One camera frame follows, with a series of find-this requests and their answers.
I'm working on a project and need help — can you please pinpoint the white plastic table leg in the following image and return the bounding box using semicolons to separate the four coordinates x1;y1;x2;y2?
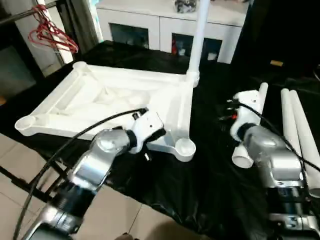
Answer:
279;88;314;167
230;83;270;169
187;0;211;87
288;89;320;199

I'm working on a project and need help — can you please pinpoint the white plastic table top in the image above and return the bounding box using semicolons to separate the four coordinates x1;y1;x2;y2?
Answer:
13;60;201;164

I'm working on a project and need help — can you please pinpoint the black plastic mat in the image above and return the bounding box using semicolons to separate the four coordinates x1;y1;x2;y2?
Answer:
0;40;320;240

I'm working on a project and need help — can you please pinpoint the white cabinet with glass doors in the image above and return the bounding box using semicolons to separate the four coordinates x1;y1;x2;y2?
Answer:
95;0;249;65

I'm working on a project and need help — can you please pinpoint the dark object on cabinet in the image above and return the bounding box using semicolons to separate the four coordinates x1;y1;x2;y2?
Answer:
173;0;199;15

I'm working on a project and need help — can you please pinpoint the grey curtain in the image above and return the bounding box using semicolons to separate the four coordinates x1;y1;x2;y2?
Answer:
60;0;102;56

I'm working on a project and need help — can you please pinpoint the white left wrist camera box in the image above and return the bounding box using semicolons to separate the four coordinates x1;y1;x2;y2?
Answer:
130;110;167;154

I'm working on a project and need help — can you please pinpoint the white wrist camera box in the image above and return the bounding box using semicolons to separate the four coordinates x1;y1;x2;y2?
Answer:
230;90;261;141
130;110;167;154

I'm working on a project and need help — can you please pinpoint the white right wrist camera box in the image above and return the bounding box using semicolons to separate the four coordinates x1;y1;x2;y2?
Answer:
230;90;261;141

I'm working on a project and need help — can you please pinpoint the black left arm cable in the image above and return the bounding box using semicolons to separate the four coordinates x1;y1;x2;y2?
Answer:
10;107;150;240

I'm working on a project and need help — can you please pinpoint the black metal table frame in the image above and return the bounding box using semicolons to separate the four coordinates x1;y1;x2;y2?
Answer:
0;164;57;202

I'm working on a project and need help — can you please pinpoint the dark metal clothes rail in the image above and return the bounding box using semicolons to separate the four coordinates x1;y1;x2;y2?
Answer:
0;0;71;66

